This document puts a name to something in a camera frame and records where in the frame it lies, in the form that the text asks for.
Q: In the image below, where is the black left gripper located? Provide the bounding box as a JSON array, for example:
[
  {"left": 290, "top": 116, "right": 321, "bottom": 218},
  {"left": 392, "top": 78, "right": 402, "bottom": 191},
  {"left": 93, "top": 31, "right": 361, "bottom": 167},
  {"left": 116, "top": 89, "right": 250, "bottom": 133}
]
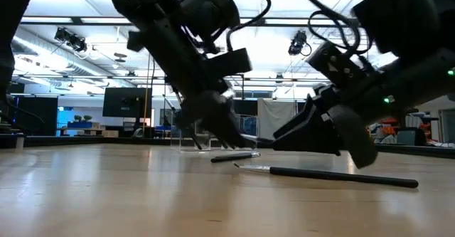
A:
[{"left": 127, "top": 14, "right": 257, "bottom": 149}]

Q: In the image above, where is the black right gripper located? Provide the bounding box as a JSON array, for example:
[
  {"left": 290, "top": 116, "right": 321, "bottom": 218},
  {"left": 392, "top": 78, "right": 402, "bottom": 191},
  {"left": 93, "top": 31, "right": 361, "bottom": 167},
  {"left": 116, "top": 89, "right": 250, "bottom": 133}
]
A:
[{"left": 312, "top": 48, "right": 455, "bottom": 169}]

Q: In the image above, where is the clear acrylic organizer box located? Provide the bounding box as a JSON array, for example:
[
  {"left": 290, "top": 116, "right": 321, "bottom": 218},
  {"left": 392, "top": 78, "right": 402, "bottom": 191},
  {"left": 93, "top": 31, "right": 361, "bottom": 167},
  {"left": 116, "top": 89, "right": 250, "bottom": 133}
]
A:
[{"left": 169, "top": 109, "right": 259, "bottom": 153}]

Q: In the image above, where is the storage shelf with bins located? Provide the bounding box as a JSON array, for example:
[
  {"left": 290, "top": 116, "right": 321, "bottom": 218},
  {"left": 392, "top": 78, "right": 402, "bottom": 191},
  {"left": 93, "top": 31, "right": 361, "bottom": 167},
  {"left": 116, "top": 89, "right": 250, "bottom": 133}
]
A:
[{"left": 368, "top": 108, "right": 441, "bottom": 147}]

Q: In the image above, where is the white hanging curtain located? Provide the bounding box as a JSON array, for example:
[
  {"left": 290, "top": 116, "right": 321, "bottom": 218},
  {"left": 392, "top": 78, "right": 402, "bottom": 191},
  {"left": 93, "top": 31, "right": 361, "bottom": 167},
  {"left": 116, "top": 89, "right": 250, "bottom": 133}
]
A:
[{"left": 257, "top": 98, "right": 299, "bottom": 140}]

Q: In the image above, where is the black stage light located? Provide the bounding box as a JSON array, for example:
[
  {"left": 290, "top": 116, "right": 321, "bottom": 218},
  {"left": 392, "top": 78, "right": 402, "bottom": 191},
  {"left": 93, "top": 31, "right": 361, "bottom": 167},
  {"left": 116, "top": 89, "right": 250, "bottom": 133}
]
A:
[
  {"left": 287, "top": 29, "right": 313, "bottom": 58},
  {"left": 53, "top": 26, "right": 89, "bottom": 54}
]

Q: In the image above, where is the wooden crate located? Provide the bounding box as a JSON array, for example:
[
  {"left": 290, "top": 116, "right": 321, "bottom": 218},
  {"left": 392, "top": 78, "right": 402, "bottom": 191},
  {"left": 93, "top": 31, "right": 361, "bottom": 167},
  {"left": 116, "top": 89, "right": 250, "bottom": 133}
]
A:
[{"left": 56, "top": 127, "right": 120, "bottom": 138}]

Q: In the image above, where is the black overhead rig beam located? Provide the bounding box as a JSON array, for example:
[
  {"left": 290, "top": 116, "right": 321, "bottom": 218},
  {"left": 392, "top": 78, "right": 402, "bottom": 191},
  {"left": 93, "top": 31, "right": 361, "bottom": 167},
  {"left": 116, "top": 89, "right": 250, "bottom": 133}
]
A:
[{"left": 19, "top": 15, "right": 356, "bottom": 27}]

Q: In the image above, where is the black partition panel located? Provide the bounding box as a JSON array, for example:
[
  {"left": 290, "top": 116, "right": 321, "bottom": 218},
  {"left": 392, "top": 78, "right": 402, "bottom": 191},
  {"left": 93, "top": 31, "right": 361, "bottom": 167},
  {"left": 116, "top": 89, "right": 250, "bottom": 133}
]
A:
[{"left": 14, "top": 95, "right": 59, "bottom": 137}]

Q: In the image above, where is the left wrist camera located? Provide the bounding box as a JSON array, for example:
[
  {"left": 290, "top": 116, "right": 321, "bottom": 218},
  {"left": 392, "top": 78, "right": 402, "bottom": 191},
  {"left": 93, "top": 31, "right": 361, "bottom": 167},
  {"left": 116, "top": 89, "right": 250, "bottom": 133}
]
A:
[{"left": 203, "top": 47, "right": 254, "bottom": 81}]

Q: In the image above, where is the large black wall display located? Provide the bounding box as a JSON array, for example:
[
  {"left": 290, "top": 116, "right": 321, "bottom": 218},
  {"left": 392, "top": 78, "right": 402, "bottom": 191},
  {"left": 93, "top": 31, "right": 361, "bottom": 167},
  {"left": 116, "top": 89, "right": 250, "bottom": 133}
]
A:
[{"left": 102, "top": 86, "right": 154, "bottom": 119}]

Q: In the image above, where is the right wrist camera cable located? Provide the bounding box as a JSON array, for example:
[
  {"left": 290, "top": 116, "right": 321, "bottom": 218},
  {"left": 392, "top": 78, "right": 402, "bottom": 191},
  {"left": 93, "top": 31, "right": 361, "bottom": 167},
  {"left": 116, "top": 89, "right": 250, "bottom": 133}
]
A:
[{"left": 298, "top": 0, "right": 374, "bottom": 58}]

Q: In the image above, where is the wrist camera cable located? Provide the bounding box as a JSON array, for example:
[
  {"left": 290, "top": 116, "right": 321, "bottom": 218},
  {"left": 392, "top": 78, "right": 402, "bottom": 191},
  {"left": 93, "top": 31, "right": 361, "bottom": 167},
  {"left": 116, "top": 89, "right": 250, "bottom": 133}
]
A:
[
  {"left": 298, "top": 0, "right": 374, "bottom": 58},
  {"left": 225, "top": 0, "right": 273, "bottom": 53}
]

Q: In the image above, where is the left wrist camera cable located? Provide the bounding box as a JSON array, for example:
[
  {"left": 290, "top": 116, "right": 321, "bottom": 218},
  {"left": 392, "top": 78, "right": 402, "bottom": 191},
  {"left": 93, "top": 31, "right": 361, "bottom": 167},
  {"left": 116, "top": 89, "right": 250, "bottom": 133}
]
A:
[{"left": 225, "top": 0, "right": 273, "bottom": 53}]

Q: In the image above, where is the small white post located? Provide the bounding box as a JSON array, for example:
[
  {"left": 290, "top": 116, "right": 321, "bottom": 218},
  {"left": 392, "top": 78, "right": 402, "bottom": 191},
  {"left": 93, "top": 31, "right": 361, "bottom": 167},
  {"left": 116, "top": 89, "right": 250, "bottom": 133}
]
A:
[{"left": 14, "top": 132, "right": 26, "bottom": 151}]

